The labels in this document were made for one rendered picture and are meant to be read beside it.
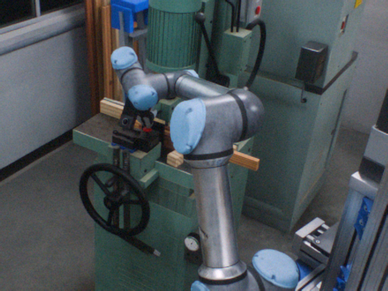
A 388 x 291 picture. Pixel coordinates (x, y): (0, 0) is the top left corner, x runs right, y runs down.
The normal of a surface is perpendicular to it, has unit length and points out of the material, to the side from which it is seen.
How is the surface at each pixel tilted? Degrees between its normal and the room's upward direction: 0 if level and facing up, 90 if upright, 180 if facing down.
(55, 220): 0
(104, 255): 90
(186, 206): 90
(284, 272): 7
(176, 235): 90
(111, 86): 87
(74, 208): 0
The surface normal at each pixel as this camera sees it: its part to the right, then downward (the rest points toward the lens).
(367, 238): -0.72, 0.32
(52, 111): 0.85, 0.33
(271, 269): 0.20, -0.86
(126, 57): -0.17, -0.52
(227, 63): -0.47, 0.44
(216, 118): 0.41, -0.16
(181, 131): -0.89, 0.05
